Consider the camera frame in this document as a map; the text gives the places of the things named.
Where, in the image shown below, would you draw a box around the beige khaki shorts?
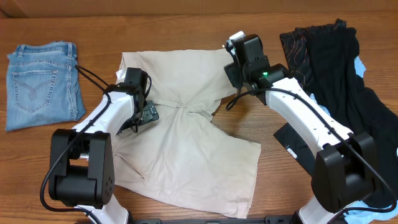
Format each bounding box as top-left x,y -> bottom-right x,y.
113,49 -> 261,218

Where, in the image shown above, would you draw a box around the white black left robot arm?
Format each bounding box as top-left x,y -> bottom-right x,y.
40,65 -> 159,223

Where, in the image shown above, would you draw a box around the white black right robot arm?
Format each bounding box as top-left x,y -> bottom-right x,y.
224,31 -> 381,223

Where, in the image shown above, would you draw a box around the black patterned garment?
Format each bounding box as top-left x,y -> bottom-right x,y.
279,19 -> 346,95

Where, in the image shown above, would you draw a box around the black and blue garment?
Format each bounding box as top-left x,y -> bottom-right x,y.
273,27 -> 398,224

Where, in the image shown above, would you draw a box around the folded blue denim jeans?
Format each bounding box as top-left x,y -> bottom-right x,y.
6,41 -> 86,131

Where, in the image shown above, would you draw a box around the brown cardboard backdrop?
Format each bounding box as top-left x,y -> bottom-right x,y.
1,0 -> 397,18

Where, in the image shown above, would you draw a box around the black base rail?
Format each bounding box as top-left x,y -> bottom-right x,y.
129,215 -> 295,224

